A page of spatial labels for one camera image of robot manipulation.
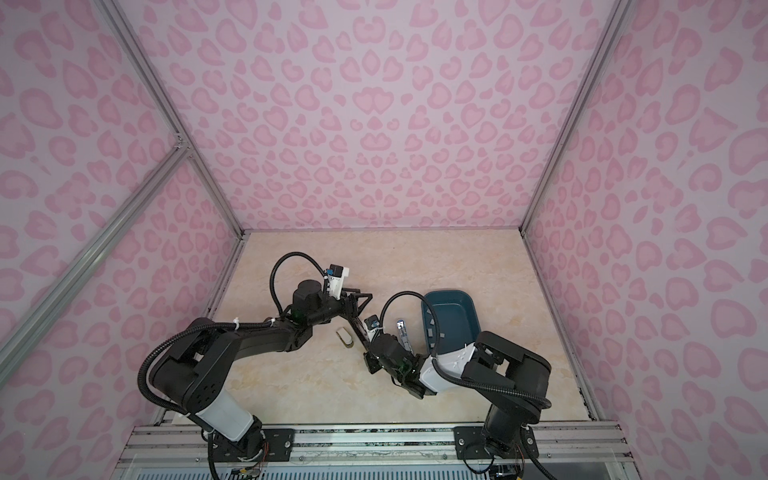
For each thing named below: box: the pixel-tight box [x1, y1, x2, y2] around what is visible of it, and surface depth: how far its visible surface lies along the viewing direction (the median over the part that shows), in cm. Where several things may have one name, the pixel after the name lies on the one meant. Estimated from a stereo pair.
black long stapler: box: [348, 316, 371, 353], surface depth 94 cm
